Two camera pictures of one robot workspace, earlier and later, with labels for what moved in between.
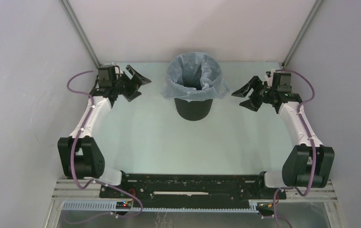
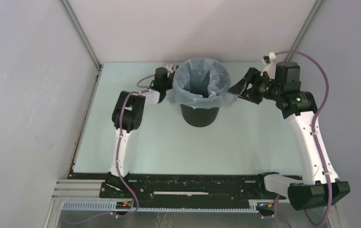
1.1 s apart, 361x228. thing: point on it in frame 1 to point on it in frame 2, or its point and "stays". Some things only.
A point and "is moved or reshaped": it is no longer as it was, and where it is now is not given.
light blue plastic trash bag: (194, 76) is moved or reshaped
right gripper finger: (248, 104) to (251, 98)
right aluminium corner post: (316, 7) stays
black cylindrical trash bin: (193, 110) to (199, 117)
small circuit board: (124, 205) stays
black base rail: (136, 188) stays
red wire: (134, 194) stays
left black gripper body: (123, 84) to (169, 84)
